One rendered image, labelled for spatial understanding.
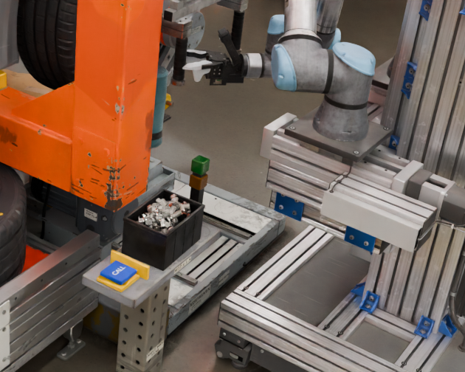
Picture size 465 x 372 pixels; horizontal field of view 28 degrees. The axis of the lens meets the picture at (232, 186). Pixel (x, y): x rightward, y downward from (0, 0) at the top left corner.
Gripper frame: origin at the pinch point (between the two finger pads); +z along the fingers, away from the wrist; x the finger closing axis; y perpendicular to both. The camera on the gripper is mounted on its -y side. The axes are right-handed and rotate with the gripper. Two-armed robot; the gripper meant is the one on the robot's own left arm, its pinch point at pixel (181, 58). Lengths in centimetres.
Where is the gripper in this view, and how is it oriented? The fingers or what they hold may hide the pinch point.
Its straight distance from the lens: 279.7
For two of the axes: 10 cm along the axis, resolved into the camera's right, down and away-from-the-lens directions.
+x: -2.5, -5.1, 8.2
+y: -1.2, 8.6, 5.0
